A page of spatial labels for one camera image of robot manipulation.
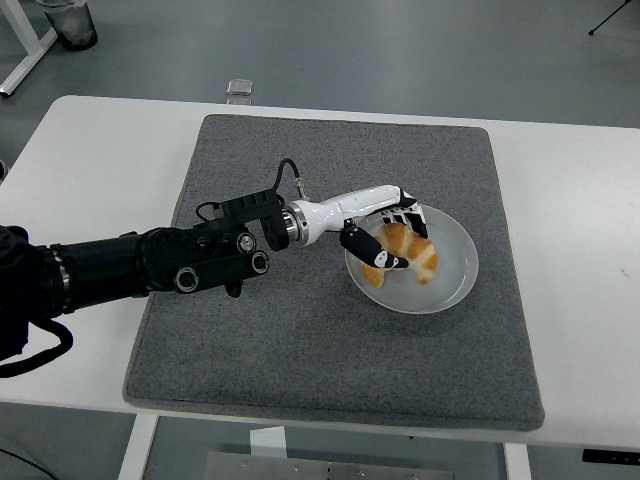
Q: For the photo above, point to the grey trash bin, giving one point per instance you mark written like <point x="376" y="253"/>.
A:
<point x="75" y="25"/>

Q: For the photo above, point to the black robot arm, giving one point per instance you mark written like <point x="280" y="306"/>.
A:
<point x="125" y="265"/>

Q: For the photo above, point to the metal floor socket box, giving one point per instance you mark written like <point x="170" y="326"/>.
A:
<point x="239" y="87"/>

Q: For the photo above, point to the white table leg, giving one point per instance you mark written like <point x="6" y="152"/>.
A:
<point x="517" y="462"/>
<point x="137" y="447"/>

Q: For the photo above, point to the grey felt mat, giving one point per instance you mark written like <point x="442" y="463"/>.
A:
<point x="280" y="350"/>

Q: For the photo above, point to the black table control panel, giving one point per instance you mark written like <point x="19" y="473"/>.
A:
<point x="610" y="456"/>

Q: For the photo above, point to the golden croissant bread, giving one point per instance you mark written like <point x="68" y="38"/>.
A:
<point x="417" y="252"/>

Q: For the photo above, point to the white desk leg frame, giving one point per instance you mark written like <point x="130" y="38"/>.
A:
<point x="31" y="45"/>

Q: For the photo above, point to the white bracket under table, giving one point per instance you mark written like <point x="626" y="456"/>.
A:
<point x="267" y="442"/>

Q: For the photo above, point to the pale grey round plate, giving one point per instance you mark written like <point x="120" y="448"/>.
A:
<point x="450" y="280"/>

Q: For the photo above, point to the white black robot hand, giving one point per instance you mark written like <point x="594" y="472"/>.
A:
<point x="350" y="207"/>

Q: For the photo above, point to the black tripod leg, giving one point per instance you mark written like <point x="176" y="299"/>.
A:
<point x="612" y="17"/>

